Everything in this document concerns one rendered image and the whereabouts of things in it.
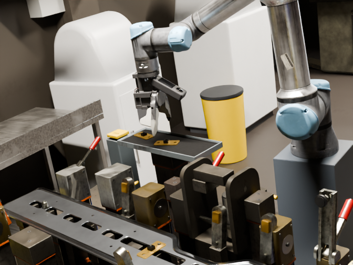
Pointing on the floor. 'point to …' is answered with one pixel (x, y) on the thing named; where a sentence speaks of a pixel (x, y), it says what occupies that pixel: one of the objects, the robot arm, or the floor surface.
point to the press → (334, 36)
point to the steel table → (47, 136)
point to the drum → (226, 120)
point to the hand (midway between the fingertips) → (164, 129)
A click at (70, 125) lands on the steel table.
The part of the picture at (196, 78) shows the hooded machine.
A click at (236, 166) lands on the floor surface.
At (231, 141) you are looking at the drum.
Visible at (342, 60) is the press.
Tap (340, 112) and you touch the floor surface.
